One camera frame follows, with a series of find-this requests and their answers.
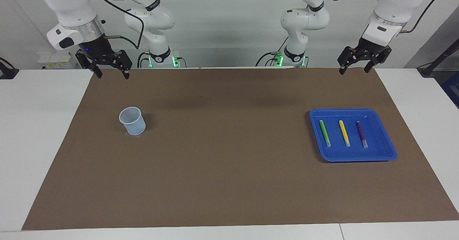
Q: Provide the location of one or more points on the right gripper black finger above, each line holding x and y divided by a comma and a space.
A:
124, 62
88, 61

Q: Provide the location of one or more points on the black table clamp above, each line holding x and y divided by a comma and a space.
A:
7, 73

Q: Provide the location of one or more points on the purple pen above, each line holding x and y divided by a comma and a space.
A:
361, 133

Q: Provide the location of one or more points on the white power strip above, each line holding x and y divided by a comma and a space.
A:
57, 60

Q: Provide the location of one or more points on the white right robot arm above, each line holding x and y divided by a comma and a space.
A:
71, 3

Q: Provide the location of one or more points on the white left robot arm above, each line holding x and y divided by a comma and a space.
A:
398, 3

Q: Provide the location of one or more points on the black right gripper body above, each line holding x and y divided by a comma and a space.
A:
100, 50

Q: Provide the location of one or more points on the blue plastic tray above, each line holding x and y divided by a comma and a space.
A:
337, 150

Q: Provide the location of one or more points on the blue crate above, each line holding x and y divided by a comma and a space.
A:
452, 89

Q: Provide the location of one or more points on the black stand pole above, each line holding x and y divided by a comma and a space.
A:
439, 59

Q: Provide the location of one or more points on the brown table mat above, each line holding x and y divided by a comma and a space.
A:
229, 179

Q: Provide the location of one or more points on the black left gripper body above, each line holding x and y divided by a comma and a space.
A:
369, 50

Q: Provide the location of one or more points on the yellow pen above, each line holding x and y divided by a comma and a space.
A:
344, 133

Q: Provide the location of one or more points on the green pen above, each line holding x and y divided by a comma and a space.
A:
325, 133

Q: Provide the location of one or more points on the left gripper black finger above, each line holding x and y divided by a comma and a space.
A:
383, 55
346, 57

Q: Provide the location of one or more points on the pale blue mesh cup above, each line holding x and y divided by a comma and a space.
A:
133, 123

